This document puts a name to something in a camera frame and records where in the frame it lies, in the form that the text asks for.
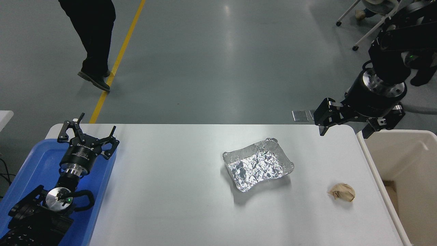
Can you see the crinkled silver foil tray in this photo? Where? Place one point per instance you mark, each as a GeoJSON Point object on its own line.
{"type": "Point", "coordinates": [257, 165]}

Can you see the white wheeled chair base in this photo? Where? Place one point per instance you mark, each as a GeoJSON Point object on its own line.
{"type": "Point", "coordinates": [367, 36]}

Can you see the large pale plastic bin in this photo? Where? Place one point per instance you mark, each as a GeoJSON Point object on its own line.
{"type": "Point", "coordinates": [403, 160]}

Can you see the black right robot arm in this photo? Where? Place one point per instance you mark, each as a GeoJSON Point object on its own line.
{"type": "Point", "coordinates": [392, 37]}

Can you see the white side table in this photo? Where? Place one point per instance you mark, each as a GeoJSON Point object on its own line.
{"type": "Point", "coordinates": [5, 119]}

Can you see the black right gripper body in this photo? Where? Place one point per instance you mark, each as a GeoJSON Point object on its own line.
{"type": "Point", "coordinates": [372, 104]}

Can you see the blue plastic tray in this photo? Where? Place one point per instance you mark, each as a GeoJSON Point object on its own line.
{"type": "Point", "coordinates": [37, 160]}

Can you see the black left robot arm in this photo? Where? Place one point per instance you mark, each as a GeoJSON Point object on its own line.
{"type": "Point", "coordinates": [30, 218]}

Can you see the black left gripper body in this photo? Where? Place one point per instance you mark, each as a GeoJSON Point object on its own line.
{"type": "Point", "coordinates": [81, 154]}

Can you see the crumpled tan paper ball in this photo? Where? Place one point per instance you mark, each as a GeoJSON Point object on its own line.
{"type": "Point", "coordinates": [342, 192]}

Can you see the metal floor plate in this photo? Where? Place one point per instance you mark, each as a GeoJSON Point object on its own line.
{"type": "Point", "coordinates": [300, 115]}
{"type": "Point", "coordinates": [311, 113]}

